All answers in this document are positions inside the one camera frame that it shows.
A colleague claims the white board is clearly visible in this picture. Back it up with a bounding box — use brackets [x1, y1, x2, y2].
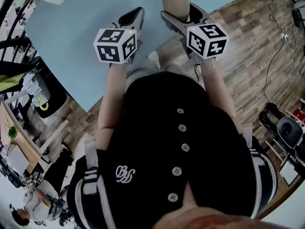
[279, 160, 302, 186]

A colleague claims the thin wrist bracelet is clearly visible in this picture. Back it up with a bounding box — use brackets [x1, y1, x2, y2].
[198, 57, 217, 68]

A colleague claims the wooden desk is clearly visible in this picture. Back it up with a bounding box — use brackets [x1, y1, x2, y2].
[0, 99, 70, 176]

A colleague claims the person's right forearm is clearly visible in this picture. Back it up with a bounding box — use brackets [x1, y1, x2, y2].
[198, 57, 239, 129]

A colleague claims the person's black buttoned shirt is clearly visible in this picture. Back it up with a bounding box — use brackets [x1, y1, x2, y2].
[66, 71, 278, 229]

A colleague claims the light blue table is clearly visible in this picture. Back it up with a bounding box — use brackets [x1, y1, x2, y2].
[23, 0, 250, 113]

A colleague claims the black floor cable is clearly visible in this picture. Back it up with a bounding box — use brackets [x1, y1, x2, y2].
[261, 0, 298, 104]

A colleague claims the grey shoulder strap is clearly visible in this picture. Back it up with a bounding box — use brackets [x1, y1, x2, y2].
[83, 137, 99, 173]
[242, 123, 254, 148]

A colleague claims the person's left forearm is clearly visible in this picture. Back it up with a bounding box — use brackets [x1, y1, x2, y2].
[97, 62, 129, 150]

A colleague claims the person's shoe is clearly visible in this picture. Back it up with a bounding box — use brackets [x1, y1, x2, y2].
[148, 50, 162, 69]

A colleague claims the yellow-green cloth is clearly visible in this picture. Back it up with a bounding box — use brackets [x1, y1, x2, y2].
[0, 72, 28, 93]

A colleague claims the red box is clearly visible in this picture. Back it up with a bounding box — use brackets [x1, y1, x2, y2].
[292, 106, 305, 123]

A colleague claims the black and grey chair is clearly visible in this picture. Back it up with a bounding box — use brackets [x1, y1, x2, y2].
[259, 102, 305, 163]

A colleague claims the black metal rack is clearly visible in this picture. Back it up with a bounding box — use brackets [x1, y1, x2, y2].
[0, 0, 40, 64]

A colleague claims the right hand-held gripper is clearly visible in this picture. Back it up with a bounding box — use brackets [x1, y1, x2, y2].
[160, 2, 230, 62]

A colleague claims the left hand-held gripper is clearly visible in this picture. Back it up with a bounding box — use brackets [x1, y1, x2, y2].
[93, 7, 145, 65]

